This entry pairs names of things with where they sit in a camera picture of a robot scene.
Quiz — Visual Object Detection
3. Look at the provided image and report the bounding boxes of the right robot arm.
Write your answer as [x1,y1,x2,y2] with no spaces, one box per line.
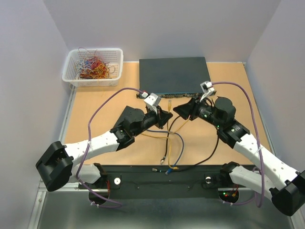
[173,97,305,216]

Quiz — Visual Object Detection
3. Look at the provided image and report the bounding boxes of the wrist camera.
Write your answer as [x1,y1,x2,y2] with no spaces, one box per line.
[200,81,216,101]
[141,92,161,113]

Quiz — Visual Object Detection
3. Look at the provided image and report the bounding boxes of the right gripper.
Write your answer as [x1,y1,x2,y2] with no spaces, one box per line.
[172,93,223,128]

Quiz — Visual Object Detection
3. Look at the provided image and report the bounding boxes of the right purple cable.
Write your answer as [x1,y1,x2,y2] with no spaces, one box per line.
[212,82,265,208]

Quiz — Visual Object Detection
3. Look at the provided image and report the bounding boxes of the small black network switch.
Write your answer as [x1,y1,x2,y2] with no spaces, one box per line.
[113,106,145,136]

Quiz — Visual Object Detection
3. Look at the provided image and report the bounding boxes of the purple cable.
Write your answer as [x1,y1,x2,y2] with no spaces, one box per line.
[76,87,148,208]
[212,82,265,208]

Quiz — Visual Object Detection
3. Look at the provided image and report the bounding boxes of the aluminium rail frame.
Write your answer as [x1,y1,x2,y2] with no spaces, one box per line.
[28,62,297,229]

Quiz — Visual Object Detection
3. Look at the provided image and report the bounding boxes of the blue ethernet cable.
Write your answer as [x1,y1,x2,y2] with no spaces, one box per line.
[145,130,185,175]

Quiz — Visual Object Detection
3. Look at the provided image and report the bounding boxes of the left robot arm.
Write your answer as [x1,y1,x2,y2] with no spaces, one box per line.
[35,106,173,192]

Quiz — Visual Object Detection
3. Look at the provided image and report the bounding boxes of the black cable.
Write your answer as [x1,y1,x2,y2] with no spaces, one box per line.
[151,115,220,173]

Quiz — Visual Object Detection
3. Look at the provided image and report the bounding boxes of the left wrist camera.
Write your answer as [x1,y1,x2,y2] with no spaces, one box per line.
[141,92,161,113]

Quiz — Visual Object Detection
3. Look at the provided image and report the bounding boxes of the tangled colourful wires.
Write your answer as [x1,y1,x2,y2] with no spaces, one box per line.
[74,47,116,81]

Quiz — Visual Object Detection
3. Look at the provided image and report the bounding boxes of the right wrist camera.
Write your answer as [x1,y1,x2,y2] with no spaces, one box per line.
[200,81,216,101]

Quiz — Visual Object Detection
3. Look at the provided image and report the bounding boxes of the large rack network switch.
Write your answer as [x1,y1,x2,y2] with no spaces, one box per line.
[139,57,211,98]

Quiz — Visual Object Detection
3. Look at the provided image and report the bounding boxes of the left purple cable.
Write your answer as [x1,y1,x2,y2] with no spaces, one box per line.
[76,87,148,208]

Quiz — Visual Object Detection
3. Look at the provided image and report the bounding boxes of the white plastic basket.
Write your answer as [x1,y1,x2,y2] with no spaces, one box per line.
[62,47,123,87]

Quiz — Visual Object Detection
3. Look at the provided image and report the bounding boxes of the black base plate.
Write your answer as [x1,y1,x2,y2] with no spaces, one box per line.
[88,165,234,199]

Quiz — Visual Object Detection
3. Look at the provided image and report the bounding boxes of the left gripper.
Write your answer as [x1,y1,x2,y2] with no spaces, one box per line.
[132,105,172,137]

